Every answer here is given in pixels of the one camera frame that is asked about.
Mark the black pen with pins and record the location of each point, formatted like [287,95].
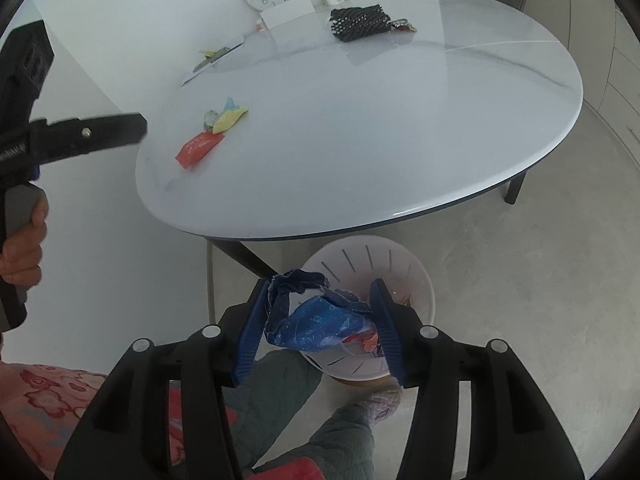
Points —
[230,50]

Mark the yellow binder clip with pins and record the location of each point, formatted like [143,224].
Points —
[211,53]

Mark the red flat packet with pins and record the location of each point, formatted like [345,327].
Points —
[197,149]

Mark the small patterned pouch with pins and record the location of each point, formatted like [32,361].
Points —
[402,25]

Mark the grey fuzzy slipper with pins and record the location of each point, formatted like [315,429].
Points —
[382,400]

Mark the dark table leg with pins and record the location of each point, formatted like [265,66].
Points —
[245,256]
[515,187]

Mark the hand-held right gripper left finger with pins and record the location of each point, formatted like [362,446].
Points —
[250,335]

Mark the dark blue wrapper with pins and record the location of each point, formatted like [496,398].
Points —
[320,325]

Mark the yellow crumpled wrapper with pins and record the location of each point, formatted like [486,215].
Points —
[225,117]

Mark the black mesh pouch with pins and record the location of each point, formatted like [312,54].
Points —
[360,22]

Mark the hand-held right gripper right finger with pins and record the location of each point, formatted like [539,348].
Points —
[387,330]

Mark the beige tall cupboard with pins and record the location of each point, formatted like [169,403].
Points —
[615,35]

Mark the pink waste bin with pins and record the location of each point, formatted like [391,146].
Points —
[350,260]

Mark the person's left hand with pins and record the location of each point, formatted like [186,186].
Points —
[22,255]

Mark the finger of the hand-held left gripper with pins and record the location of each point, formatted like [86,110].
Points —
[100,132]
[34,172]

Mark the white cardboard box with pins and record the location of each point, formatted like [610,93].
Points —
[287,12]

